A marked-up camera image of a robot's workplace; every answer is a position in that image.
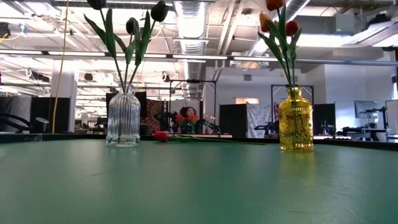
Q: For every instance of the black artificial tulip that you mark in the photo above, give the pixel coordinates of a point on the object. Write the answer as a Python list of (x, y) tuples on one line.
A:
[(132, 26), (159, 12), (98, 3)]

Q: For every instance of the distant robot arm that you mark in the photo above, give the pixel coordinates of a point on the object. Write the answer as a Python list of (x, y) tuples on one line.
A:
[(267, 127)]

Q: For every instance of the clear ribbed glass vase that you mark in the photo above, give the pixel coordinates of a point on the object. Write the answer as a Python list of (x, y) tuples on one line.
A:
[(122, 124)]

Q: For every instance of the yellow glass vase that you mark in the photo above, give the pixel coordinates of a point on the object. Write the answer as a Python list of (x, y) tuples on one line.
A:
[(295, 124)]

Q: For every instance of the distant orange flower bunch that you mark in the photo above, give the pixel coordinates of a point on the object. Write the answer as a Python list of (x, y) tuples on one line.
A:
[(180, 118), (194, 118)]

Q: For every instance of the person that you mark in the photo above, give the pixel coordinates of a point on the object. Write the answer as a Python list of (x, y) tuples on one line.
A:
[(186, 112)]

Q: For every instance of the distant wooden table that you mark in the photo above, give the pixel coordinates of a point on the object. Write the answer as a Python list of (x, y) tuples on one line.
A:
[(211, 136)]

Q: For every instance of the red mandala tapestry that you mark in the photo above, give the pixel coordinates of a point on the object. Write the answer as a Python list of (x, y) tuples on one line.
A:
[(155, 109)]

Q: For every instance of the overhead light bar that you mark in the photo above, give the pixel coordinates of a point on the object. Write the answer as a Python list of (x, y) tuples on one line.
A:
[(199, 57)]

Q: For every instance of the white patterned cloth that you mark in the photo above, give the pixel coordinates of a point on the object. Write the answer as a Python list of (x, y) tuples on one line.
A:
[(259, 113)]

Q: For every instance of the white column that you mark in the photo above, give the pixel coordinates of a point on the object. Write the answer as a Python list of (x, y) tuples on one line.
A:
[(70, 93)]

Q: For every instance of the round desk lamp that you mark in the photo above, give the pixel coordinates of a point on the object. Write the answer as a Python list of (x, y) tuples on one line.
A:
[(42, 126)]

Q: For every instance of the distant black desk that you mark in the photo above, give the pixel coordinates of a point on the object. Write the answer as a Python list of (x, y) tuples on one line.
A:
[(357, 130)]

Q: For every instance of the whiteboard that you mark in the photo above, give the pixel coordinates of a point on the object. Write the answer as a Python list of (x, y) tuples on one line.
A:
[(392, 116)]

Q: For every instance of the black metal frame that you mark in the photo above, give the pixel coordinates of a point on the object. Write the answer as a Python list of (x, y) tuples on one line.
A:
[(192, 81)]

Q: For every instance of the wall vent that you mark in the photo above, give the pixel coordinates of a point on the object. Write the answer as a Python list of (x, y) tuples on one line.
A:
[(247, 77)]

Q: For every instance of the silver ventilation duct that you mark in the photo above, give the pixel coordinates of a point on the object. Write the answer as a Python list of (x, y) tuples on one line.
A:
[(191, 28)]

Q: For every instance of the black table frame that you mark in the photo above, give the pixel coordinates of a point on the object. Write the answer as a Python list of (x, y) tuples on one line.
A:
[(62, 137)]

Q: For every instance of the wall monitor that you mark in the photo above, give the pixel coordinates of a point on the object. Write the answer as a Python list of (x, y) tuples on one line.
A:
[(365, 109)]

